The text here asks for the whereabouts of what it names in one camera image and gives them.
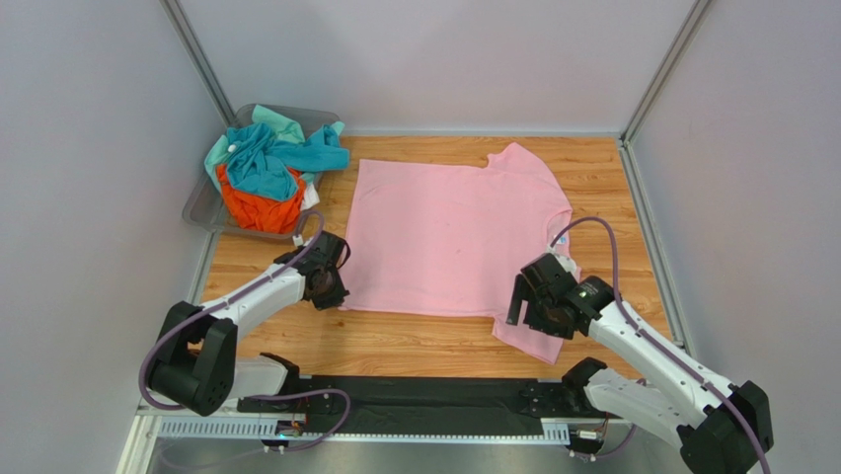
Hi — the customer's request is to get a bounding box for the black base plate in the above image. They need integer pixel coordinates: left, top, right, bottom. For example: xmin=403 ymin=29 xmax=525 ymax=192
xmin=237 ymin=374 xmax=609 ymax=436

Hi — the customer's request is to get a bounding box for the white t shirt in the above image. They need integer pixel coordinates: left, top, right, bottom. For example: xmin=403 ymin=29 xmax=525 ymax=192
xmin=300 ymin=183 xmax=321 ymax=211

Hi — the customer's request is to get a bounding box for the pink t shirt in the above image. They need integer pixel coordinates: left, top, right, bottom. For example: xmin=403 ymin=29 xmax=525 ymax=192
xmin=340 ymin=143 xmax=573 ymax=363

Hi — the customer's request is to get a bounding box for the orange t shirt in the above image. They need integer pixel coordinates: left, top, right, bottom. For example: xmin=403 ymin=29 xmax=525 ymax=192
xmin=215 ymin=164 xmax=306 ymax=234

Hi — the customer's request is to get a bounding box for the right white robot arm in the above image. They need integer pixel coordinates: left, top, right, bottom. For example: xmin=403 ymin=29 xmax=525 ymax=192
xmin=507 ymin=253 xmax=774 ymax=473

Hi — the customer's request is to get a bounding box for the mint green t shirt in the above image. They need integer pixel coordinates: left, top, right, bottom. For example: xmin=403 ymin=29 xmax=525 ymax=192
xmin=204 ymin=104 xmax=314 ymax=190

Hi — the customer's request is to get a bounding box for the grey plastic bin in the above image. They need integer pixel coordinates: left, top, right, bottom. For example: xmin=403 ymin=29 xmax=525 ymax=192
xmin=182 ymin=105 xmax=340 ymax=240

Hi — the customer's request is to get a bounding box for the aluminium frame rail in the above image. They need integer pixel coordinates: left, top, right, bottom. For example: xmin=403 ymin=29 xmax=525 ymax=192
xmin=128 ymin=399 xmax=645 ymax=468

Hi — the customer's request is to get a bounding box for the teal blue t shirt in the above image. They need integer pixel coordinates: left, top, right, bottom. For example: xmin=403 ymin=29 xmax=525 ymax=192
xmin=226 ymin=121 xmax=350 ymax=201

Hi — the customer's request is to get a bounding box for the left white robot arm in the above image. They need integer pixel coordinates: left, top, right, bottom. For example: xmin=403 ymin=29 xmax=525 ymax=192
xmin=139 ymin=232 xmax=350 ymax=416

